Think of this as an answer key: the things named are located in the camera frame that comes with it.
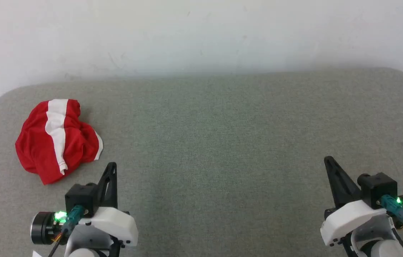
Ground black left cable, teal plug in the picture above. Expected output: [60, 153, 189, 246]
[47, 205, 86, 257]

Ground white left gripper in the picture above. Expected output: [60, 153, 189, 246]
[78, 162, 139, 247]

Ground grey fabric sofa cushion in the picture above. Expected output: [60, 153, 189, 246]
[0, 67, 403, 257]

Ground red shorts with white stripe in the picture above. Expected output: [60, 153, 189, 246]
[15, 99, 104, 185]

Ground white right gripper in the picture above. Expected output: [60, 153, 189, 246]
[320, 156, 388, 247]

